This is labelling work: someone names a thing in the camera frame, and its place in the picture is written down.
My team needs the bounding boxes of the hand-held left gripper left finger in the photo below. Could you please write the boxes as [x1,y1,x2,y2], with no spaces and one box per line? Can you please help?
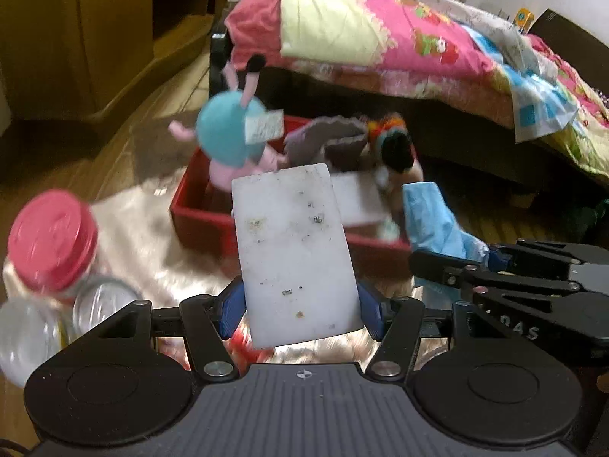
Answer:
[95,277,246,384]

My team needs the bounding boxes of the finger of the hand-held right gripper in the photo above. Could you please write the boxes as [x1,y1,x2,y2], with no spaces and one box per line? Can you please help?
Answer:
[409,249,587,302]
[486,240,609,277]

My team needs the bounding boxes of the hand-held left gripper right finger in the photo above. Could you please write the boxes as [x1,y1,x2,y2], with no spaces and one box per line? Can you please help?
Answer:
[357,278,477,384]

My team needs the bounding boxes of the blue cloth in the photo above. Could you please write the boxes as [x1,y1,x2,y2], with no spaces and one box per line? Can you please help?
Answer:
[402,182,492,291]

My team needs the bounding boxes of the stained white sponge block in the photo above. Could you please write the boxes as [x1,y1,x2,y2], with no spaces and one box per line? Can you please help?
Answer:
[231,163,365,347]

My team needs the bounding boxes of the red box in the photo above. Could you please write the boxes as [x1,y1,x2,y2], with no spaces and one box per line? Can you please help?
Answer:
[170,115,420,254]

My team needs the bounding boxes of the red wrapper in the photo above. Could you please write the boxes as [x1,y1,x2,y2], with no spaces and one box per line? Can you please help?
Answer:
[227,328,273,368]

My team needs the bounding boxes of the dark cloth heap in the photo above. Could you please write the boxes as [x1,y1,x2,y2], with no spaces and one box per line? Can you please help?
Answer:
[560,199,609,244]

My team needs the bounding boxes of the clean white sponge block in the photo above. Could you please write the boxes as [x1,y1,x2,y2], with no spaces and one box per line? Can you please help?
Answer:
[330,171,387,227]

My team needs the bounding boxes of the black-haired plush doll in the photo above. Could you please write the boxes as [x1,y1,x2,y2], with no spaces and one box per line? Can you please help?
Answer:
[365,113,425,192]

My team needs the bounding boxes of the blue checkered quilt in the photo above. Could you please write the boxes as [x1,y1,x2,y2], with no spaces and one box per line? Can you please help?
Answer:
[495,56,582,144]

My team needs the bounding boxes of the grey plush toy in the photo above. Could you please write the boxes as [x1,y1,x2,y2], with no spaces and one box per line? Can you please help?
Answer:
[284,116,368,173]

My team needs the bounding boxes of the blue and pink plush toy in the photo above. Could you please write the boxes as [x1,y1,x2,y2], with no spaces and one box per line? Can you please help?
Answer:
[168,54,286,194]

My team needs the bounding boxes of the pink-lidded jar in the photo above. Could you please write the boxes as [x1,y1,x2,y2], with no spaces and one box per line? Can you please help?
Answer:
[7,189,100,302]

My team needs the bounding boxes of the clear plastic bottle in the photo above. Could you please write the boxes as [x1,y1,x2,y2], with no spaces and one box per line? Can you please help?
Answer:
[0,297,68,389]

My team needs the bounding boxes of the pale floral sheet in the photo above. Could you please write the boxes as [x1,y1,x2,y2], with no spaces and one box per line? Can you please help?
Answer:
[456,4,558,83]

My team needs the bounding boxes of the bed with colourful quilt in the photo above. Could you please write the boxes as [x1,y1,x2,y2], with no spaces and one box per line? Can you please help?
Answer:
[223,0,609,178]

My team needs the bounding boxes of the wooden cabinet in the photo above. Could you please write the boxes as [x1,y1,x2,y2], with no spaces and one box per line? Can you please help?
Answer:
[0,0,235,123]

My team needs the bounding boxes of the dark bed frame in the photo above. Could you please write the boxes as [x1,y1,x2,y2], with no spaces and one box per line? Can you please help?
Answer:
[208,32,609,203]

